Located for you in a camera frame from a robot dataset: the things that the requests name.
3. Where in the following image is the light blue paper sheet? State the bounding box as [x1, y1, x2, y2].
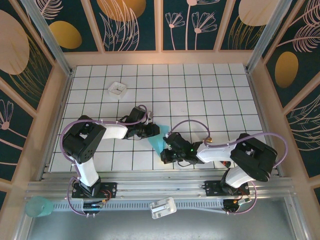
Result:
[146, 123, 170, 155]

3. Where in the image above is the white square clock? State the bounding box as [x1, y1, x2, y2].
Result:
[107, 81, 128, 101]

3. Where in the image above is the orange and black utility knife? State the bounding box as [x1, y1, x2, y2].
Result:
[204, 136, 232, 168]

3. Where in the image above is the black control board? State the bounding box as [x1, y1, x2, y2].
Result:
[81, 201, 106, 217]
[222, 197, 252, 215]

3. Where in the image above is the translucent green cup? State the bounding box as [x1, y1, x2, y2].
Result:
[24, 196, 55, 218]

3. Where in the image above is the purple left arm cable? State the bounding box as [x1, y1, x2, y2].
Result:
[61, 104, 151, 217]

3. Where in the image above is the aluminium mounting rail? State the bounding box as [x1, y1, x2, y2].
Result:
[24, 169, 298, 201]

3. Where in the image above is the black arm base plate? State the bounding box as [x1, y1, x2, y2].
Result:
[204, 179, 250, 197]
[71, 181, 118, 200]

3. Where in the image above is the white plastic bracket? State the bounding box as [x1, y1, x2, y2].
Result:
[148, 196, 178, 220]

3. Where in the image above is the aluminium side rail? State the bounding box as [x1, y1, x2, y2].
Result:
[246, 68, 285, 177]
[37, 68, 76, 181]

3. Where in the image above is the grey slotted cable duct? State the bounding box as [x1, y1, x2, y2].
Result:
[53, 201, 226, 211]

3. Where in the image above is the aluminium frame post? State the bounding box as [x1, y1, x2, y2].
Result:
[19, 0, 76, 76]
[244, 0, 293, 73]

